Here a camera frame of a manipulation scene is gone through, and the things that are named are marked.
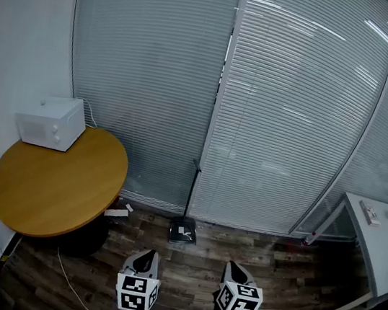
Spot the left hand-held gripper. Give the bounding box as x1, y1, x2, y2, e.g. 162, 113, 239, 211
112, 244, 165, 310

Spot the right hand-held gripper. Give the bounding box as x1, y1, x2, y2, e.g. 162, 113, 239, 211
213, 260, 268, 310

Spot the black long-handled dustpan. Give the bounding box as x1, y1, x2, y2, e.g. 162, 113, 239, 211
167, 156, 211, 248

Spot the white paper sheet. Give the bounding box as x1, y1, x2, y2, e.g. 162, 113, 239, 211
103, 206, 131, 221

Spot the black table base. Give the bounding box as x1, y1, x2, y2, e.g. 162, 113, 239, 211
57, 199, 113, 261

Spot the red and white bottle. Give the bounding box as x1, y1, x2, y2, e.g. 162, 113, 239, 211
302, 230, 317, 247

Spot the round wooden table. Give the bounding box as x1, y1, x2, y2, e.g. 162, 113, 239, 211
0, 112, 135, 251

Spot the white desk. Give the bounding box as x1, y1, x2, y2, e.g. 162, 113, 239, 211
277, 184, 388, 310

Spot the white microwave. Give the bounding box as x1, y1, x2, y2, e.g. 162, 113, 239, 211
11, 89, 91, 156

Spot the thin white floor cable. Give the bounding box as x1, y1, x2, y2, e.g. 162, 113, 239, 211
47, 245, 117, 310

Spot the white microwave cable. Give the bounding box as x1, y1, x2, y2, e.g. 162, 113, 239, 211
38, 91, 102, 129

